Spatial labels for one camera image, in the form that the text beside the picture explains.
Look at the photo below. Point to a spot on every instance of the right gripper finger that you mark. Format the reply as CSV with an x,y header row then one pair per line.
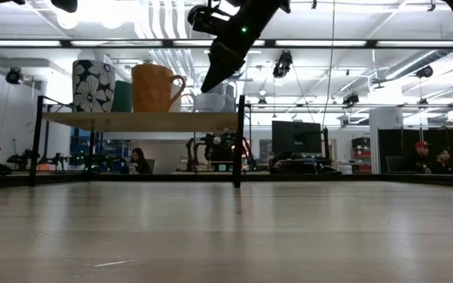
x,y
222,65

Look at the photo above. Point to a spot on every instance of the orange faceted mug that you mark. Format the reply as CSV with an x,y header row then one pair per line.
x,y
152,88

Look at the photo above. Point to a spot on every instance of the green cup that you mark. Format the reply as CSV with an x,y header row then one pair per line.
x,y
122,98

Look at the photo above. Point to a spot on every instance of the navy white floral mug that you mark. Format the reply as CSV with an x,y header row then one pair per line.
x,y
93,86

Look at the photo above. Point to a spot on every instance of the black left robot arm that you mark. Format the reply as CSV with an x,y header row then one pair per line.
x,y
65,4

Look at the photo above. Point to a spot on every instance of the background black robot arm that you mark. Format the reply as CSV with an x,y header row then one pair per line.
x,y
20,159

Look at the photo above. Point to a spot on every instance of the black ceiling spotlight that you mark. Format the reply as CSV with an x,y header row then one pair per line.
x,y
424,72
350,99
282,65
14,75

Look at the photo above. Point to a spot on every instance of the background robot station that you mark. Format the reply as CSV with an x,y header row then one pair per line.
x,y
190,151

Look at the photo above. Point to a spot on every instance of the black overhead rig bar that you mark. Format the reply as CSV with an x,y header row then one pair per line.
x,y
132,43

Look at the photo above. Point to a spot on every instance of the black computer monitor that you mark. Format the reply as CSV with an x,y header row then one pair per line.
x,y
295,137

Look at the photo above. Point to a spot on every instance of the person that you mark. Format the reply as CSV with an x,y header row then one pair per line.
x,y
421,157
138,161
443,159

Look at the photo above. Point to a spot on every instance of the white pillar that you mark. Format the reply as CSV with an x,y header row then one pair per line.
x,y
385,137

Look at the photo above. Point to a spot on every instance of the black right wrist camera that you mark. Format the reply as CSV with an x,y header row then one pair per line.
x,y
205,19

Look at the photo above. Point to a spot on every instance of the wooden shelf with black frame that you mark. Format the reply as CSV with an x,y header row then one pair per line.
x,y
239,141

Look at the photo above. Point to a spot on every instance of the black table frame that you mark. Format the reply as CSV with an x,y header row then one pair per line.
x,y
171,177

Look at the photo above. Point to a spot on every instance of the black partition wall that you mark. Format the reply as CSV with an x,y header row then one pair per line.
x,y
446,135

